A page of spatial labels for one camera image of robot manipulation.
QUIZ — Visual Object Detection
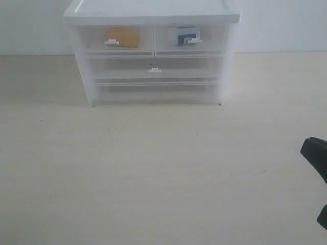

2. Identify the yellow sponge block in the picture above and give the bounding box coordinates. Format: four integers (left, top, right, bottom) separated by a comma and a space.
104, 27, 139, 48

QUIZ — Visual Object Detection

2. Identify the clear wide drawer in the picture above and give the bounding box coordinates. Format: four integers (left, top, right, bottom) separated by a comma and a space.
88, 57, 222, 79
88, 77, 223, 105

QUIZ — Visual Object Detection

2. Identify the white plastic drawer cabinet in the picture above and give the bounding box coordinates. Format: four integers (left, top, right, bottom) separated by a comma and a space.
63, 1, 242, 106

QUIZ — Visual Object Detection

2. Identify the white medicine bottle teal label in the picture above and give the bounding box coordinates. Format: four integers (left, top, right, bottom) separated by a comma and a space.
176, 27, 201, 45

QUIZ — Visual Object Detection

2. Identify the clear bottom wide drawer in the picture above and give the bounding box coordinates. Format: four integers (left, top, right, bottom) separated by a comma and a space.
88, 77, 223, 105

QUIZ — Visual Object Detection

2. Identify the clear middle wide drawer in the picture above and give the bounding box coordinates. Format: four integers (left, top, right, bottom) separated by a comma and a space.
88, 57, 222, 79

